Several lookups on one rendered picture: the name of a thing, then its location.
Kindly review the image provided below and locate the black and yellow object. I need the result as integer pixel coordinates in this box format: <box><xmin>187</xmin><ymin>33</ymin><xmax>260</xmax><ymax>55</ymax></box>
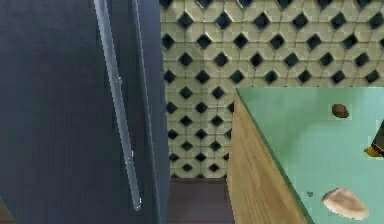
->
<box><xmin>363</xmin><ymin>122</ymin><xmax>384</xmax><ymax>158</ymax></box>

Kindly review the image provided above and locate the grey refrigerator handle bar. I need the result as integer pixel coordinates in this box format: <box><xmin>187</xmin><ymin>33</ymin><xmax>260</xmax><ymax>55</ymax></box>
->
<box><xmin>93</xmin><ymin>0</ymin><xmax>143</xmax><ymax>212</ymax></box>

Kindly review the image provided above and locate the dark blue refrigerator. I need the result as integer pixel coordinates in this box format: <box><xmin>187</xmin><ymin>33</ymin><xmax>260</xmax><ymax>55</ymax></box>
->
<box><xmin>0</xmin><ymin>0</ymin><xmax>172</xmax><ymax>224</ymax></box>

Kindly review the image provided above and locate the wooden cabinet with green top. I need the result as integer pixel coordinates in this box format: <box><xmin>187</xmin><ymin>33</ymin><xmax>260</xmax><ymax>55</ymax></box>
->
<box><xmin>226</xmin><ymin>87</ymin><xmax>384</xmax><ymax>224</ymax></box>

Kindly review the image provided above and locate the beige shell-shaped object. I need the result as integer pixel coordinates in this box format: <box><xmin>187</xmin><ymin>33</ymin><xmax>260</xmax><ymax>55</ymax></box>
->
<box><xmin>321</xmin><ymin>187</ymin><xmax>370</xmax><ymax>221</ymax></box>

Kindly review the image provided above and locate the small brown round object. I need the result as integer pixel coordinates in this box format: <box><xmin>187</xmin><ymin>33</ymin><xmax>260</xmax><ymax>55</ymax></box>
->
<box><xmin>331</xmin><ymin>103</ymin><xmax>350</xmax><ymax>120</ymax></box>

